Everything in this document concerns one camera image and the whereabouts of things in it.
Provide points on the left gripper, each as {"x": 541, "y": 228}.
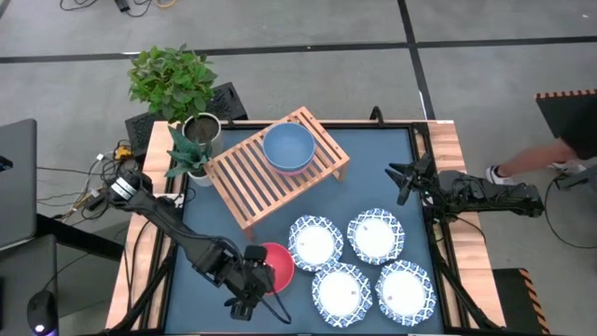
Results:
{"x": 247, "y": 280}

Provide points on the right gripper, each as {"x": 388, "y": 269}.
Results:
{"x": 422, "y": 184}

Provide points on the red plastic bowl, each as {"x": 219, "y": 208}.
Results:
{"x": 282, "y": 266}

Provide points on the blue patterned paper bowl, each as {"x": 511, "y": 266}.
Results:
{"x": 342, "y": 295}
{"x": 376, "y": 237}
{"x": 315, "y": 243}
{"x": 405, "y": 293}

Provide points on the pink plastic bowl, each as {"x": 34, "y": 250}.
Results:
{"x": 291, "y": 173}

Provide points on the blue plastic bowl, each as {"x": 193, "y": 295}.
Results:
{"x": 289, "y": 144}

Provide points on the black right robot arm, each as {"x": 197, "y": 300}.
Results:
{"x": 490, "y": 193}

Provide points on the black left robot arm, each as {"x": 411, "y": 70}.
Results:
{"x": 158, "y": 214}

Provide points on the wooden slatted shelf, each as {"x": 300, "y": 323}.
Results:
{"x": 252, "y": 186}

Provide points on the person's shoe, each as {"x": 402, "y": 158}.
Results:
{"x": 494, "y": 175}
{"x": 566, "y": 167}

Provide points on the person's leg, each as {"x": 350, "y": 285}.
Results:
{"x": 536, "y": 158}

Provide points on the snake plant in white pot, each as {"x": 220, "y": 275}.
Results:
{"x": 189, "y": 156}

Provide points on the black perforated plastic crate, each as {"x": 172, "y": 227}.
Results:
{"x": 228, "y": 105}

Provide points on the dark desk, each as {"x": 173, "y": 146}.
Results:
{"x": 70, "y": 235}

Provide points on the black computer mouse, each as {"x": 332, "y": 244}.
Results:
{"x": 42, "y": 308}

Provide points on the leafy green potted plant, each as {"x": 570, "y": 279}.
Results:
{"x": 170, "y": 81}

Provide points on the grey closed laptop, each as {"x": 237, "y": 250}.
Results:
{"x": 16, "y": 186}

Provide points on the black power adapter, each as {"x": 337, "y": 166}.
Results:
{"x": 122, "y": 4}

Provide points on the black clamp bracket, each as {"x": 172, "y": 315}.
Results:
{"x": 377, "y": 114}

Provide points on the black table frame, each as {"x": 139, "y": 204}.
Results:
{"x": 336, "y": 125}

